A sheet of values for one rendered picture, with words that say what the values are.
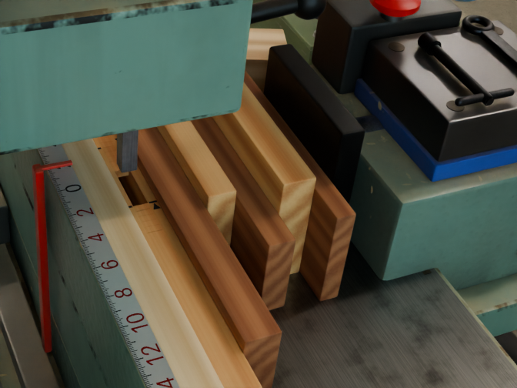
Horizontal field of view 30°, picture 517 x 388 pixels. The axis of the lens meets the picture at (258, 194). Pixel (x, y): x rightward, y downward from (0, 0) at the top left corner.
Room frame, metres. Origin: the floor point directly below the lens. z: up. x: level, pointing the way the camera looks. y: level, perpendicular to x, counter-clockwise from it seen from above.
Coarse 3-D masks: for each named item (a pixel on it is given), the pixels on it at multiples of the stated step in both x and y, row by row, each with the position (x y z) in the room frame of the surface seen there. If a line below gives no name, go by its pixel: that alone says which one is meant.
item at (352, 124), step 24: (288, 48) 0.49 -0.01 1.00; (288, 72) 0.46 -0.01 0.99; (312, 72) 0.46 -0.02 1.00; (288, 96) 0.46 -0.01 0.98; (312, 96) 0.44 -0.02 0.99; (336, 96) 0.44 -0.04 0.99; (288, 120) 0.46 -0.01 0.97; (312, 120) 0.43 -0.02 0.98; (336, 120) 0.42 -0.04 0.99; (360, 120) 0.47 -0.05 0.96; (312, 144) 0.43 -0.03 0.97; (336, 144) 0.41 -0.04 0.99; (360, 144) 0.41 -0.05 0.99; (336, 168) 0.41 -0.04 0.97
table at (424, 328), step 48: (288, 288) 0.39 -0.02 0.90; (384, 288) 0.40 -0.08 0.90; (432, 288) 0.40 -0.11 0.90; (480, 288) 0.44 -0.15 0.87; (288, 336) 0.35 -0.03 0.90; (336, 336) 0.35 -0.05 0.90; (384, 336) 0.36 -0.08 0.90; (432, 336) 0.36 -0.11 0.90; (480, 336) 0.37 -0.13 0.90; (96, 384) 0.32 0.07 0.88; (288, 384) 0.32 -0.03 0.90; (336, 384) 0.32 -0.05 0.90; (384, 384) 0.33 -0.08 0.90; (432, 384) 0.33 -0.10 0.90; (480, 384) 0.34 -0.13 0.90
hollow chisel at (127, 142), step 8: (120, 136) 0.41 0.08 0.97; (128, 136) 0.41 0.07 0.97; (136, 136) 0.41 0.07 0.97; (120, 144) 0.41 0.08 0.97; (128, 144) 0.41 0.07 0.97; (136, 144) 0.41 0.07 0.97; (120, 152) 0.41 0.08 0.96; (128, 152) 0.41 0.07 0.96; (136, 152) 0.41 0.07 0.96; (120, 160) 0.41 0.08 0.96; (128, 160) 0.41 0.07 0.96; (136, 160) 0.41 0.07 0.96; (120, 168) 0.41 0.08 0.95; (128, 168) 0.41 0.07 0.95; (136, 168) 0.41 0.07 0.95
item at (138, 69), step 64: (0, 0) 0.37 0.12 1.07; (64, 0) 0.38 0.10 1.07; (128, 0) 0.39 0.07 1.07; (192, 0) 0.40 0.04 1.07; (0, 64) 0.35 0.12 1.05; (64, 64) 0.36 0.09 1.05; (128, 64) 0.38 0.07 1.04; (192, 64) 0.39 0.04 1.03; (0, 128) 0.35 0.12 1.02; (64, 128) 0.36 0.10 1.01; (128, 128) 0.38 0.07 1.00
